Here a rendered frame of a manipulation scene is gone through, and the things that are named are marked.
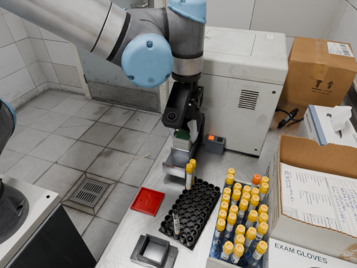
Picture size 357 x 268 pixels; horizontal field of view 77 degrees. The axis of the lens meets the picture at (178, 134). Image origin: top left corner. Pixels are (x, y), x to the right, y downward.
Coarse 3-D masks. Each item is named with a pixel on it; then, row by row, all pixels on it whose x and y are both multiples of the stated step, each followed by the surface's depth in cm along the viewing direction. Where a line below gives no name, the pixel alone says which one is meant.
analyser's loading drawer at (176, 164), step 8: (184, 128) 76; (200, 128) 76; (192, 144) 68; (176, 152) 65; (184, 152) 64; (192, 152) 68; (168, 160) 65; (176, 160) 65; (184, 160) 65; (168, 168) 62; (176, 168) 61; (184, 168) 60; (184, 176) 62
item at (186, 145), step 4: (176, 140) 63; (180, 140) 63; (184, 140) 62; (176, 144) 64; (180, 144) 63; (184, 144) 63; (188, 144) 63; (180, 148) 65; (184, 148) 64; (188, 148) 64
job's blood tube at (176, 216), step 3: (174, 210) 46; (177, 210) 46; (174, 213) 45; (177, 213) 45; (174, 216) 46; (177, 216) 46; (174, 219) 47; (177, 219) 47; (174, 222) 47; (177, 222) 47; (174, 225) 48; (177, 225) 48; (174, 228) 49; (177, 228) 49; (174, 231) 50; (177, 231) 50
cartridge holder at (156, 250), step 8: (144, 240) 48; (152, 240) 50; (160, 240) 48; (136, 248) 49; (144, 248) 49; (152, 248) 49; (160, 248) 49; (168, 248) 48; (176, 248) 49; (136, 256) 48; (144, 256) 48; (152, 256) 48; (160, 256) 48; (168, 256) 48; (144, 264) 47; (152, 264) 46; (160, 264) 44; (168, 264) 46
